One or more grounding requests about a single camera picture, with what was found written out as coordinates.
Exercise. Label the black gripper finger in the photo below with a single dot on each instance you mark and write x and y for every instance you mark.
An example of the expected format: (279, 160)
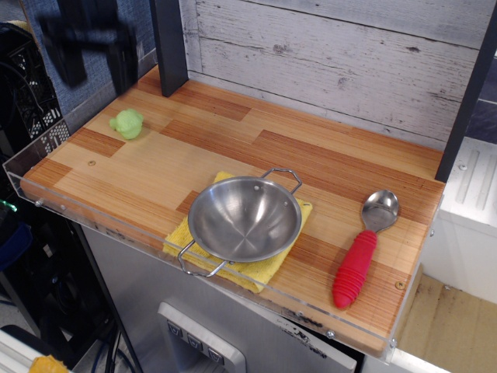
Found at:
(66, 54)
(123, 64)

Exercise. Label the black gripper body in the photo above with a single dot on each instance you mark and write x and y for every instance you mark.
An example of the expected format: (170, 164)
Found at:
(91, 25)

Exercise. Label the green toy broccoli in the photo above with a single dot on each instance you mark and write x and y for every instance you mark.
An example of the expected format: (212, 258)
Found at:
(128, 123)

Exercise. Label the blue fabric partition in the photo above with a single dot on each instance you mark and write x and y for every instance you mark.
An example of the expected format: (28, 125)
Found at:
(81, 103)

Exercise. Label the black perforated crate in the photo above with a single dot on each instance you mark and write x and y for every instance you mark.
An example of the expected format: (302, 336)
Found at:
(29, 106)

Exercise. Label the clear acrylic edge guard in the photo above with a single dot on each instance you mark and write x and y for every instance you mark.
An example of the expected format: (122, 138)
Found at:
(138, 191)

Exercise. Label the yellow cloth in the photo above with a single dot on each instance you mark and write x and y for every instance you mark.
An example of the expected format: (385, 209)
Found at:
(251, 276)

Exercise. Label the stainless toy cabinet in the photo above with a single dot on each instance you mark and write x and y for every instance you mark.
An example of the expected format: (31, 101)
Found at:
(138, 281)

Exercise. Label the grey button panel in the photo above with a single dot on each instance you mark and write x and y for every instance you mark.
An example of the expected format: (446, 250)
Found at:
(197, 348)

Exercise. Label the white side unit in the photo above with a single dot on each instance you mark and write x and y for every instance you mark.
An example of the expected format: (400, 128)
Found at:
(460, 250)

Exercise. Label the left dark frame post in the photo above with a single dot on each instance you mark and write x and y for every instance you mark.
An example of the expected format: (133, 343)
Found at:
(170, 45)

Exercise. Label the dark frame post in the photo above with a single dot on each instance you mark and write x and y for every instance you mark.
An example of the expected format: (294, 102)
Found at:
(170, 45)
(469, 101)

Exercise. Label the steel bowl with handles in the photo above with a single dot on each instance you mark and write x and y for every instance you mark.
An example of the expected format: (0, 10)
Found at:
(245, 219)

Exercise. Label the red handled metal spoon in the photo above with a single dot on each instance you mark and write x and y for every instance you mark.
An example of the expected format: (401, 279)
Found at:
(379, 212)

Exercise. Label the right dark frame post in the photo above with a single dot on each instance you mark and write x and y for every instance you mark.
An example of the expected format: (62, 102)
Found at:
(469, 101)

